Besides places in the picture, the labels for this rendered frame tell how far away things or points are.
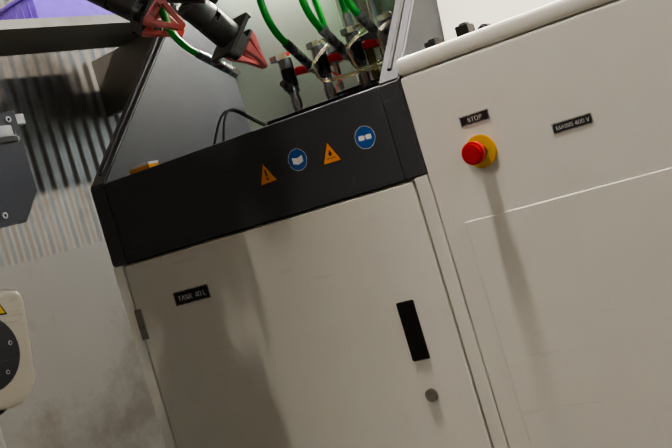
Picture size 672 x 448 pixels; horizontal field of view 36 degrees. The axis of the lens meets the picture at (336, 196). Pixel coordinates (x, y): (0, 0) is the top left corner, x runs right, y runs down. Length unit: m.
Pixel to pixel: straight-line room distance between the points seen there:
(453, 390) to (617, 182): 0.44
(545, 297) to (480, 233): 0.14
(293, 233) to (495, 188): 0.38
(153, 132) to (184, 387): 0.54
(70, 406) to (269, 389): 1.89
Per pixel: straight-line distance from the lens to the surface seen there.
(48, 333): 3.71
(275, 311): 1.85
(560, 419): 1.67
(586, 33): 1.56
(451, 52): 1.63
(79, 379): 3.75
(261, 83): 2.45
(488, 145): 1.62
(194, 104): 2.33
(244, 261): 1.87
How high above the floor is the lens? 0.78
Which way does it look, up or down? 1 degrees up
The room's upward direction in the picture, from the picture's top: 17 degrees counter-clockwise
